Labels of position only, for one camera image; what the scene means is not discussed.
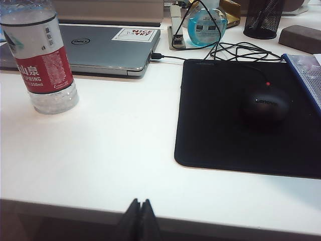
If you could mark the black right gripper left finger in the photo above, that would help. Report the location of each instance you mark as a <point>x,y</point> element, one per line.
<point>131,223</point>

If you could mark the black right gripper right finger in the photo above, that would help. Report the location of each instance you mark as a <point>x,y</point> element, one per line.
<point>150,226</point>

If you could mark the clear red-label water bottle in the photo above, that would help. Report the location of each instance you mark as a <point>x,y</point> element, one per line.
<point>42,65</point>

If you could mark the blue hand sanitizer pump bottle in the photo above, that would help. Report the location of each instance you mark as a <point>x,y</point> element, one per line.
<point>205,32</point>

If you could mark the black mouse pad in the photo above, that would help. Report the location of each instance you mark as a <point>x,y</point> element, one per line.
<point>213,120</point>

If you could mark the black computer mouse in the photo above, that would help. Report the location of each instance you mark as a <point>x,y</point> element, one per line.
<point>265,108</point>

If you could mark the silver laptop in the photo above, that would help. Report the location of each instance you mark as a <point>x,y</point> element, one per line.
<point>105,47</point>

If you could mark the beige stapler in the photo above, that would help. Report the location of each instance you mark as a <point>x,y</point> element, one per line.
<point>176,27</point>

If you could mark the blue mesh pouch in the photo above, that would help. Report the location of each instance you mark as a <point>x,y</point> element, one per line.
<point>311,72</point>

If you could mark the gold snack wrapper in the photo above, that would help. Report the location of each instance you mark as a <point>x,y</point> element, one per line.
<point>232,13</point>

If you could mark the black mesh pen holder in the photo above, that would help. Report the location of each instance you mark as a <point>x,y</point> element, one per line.
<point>263,20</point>

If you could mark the brown case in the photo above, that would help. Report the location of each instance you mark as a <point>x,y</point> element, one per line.
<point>301,39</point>

